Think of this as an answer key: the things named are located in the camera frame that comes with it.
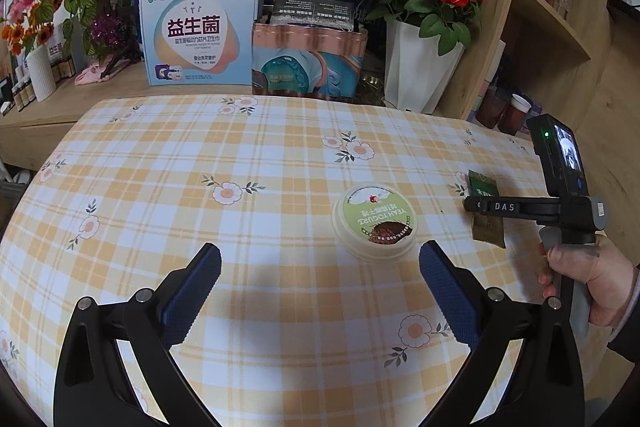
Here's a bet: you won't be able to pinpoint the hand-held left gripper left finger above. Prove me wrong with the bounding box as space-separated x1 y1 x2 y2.
52 243 223 427

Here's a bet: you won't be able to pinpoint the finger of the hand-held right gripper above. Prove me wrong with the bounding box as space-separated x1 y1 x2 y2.
462 195 492 214

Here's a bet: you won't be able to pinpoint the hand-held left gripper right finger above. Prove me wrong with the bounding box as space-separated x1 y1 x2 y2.
419 241 586 427

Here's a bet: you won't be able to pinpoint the green packet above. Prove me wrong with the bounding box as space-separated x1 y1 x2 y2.
467 170 507 249

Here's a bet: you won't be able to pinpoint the green yogurt lid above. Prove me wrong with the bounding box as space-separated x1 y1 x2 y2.
332 182 417 264

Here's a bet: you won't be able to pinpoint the person's right forearm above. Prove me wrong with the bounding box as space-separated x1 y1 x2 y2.
605 264 640 360

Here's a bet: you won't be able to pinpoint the person's right hand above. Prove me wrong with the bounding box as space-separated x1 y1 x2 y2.
536 236 640 329

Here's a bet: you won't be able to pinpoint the brown jar white lid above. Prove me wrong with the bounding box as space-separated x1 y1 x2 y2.
500 94 531 136

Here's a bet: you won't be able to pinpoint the stack of pastel cups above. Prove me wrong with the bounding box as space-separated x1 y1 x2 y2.
474 41 505 120

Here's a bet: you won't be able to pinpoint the white faceted vase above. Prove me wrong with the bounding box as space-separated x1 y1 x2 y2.
384 19 466 114

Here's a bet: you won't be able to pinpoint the copper teal gift box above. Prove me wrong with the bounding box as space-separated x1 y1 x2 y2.
250 23 368 102

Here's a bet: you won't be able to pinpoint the pink cloth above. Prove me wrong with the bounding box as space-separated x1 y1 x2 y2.
75 54 141 85

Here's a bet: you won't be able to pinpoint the dark packets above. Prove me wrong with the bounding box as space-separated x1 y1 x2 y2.
270 0 355 32

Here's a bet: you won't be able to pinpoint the light blue carton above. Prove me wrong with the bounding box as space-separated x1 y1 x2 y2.
137 0 262 88

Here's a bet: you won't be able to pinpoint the row of small dark bottles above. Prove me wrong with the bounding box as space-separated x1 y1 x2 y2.
0 64 36 115

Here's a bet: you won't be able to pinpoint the purple artificial flowers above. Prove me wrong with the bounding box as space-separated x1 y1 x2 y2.
90 14 138 58

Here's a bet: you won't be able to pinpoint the small white blue box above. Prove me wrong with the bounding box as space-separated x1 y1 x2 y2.
46 21 77 80

